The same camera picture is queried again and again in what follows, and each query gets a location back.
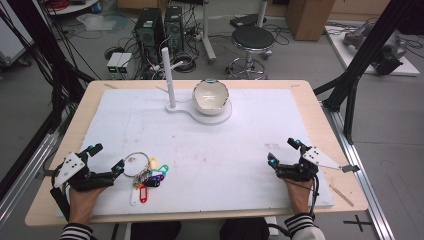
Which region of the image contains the grey robot part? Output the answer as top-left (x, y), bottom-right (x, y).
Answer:
top-left (342, 22), bottom-right (408, 76)

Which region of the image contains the person's left leg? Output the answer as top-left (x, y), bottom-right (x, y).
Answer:
top-left (129, 220), bottom-right (183, 240)

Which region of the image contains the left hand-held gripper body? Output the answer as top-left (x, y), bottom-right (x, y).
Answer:
top-left (53, 151), bottom-right (116, 193)

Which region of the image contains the thin wooden stick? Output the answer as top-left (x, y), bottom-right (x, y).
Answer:
top-left (329, 183), bottom-right (356, 208)

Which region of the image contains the person's right leg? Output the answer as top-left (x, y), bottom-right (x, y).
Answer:
top-left (219, 217), bottom-right (270, 240)

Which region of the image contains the grey cabinet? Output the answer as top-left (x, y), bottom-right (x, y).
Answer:
top-left (0, 15), bottom-right (35, 68)

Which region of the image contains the white floor board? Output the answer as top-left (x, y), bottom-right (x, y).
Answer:
top-left (324, 21), bottom-right (421, 78)

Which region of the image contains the white ceramic bowl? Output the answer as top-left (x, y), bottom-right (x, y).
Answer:
top-left (192, 78), bottom-right (231, 117)

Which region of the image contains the aluminium rail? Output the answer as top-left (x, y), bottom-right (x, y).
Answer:
top-left (320, 99), bottom-right (397, 240)
top-left (0, 132), bottom-right (62, 229)

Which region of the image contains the large black computer tower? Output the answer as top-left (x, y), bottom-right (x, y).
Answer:
top-left (133, 7), bottom-right (166, 65)

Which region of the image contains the clear plastic bag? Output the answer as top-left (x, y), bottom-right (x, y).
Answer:
top-left (76, 12), bottom-right (118, 33)

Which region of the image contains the white stand with post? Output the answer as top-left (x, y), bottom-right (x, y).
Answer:
top-left (155, 46), bottom-right (234, 126)

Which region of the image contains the flat black case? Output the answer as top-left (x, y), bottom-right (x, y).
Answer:
top-left (229, 13), bottom-right (268, 29)

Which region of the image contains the small white power box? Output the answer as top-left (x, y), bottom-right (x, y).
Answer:
top-left (116, 52), bottom-right (134, 75)
top-left (106, 51), bottom-right (124, 75)

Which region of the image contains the cardboard box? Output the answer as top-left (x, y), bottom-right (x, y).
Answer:
top-left (284, 0), bottom-right (337, 42)

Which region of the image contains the person's left hand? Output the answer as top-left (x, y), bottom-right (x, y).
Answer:
top-left (67, 186), bottom-right (108, 226)

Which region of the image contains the white desk leg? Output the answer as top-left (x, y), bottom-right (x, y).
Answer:
top-left (200, 0), bottom-right (218, 65)
top-left (256, 0), bottom-right (270, 28)

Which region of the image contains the white foam board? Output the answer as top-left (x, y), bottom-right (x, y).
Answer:
top-left (55, 87), bottom-right (335, 218)

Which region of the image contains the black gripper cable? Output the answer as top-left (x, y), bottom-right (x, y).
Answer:
top-left (279, 175), bottom-right (322, 222)

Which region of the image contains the coiled black cable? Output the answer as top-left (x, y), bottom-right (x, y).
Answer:
top-left (170, 51), bottom-right (198, 74)

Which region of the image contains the black round stool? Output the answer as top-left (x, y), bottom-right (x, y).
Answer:
top-left (225, 25), bottom-right (276, 81)

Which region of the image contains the round white table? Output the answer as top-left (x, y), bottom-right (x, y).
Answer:
top-left (45, 0), bottom-right (101, 16)

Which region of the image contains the black metal frame with cables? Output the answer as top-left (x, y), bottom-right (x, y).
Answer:
top-left (0, 0), bottom-right (96, 135)

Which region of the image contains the slim black computer tower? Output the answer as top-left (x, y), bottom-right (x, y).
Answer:
top-left (164, 5), bottom-right (185, 56)

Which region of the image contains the person's leg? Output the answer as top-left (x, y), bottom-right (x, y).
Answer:
top-left (129, 220), bottom-right (183, 240)
top-left (219, 217), bottom-right (270, 240)

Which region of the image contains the person's right hand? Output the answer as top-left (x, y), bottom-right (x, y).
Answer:
top-left (282, 178), bottom-right (316, 217)

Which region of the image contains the black gripper strap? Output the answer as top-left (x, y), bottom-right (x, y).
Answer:
top-left (49, 187), bottom-right (72, 222)

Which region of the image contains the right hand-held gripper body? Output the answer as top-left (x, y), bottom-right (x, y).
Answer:
top-left (275, 145), bottom-right (361, 183)

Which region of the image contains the key ring with colourful tags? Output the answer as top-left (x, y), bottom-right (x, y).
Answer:
top-left (122, 151), bottom-right (170, 207)

